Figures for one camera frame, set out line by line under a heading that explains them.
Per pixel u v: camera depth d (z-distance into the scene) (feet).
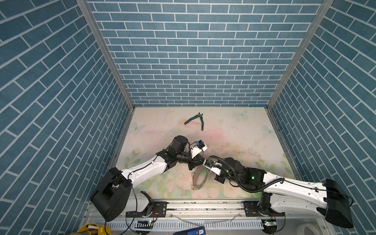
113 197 1.35
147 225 2.37
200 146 2.26
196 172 2.76
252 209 2.41
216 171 2.14
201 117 3.77
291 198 1.60
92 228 2.05
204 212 2.42
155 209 2.38
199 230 2.15
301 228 2.21
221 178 2.19
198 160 2.26
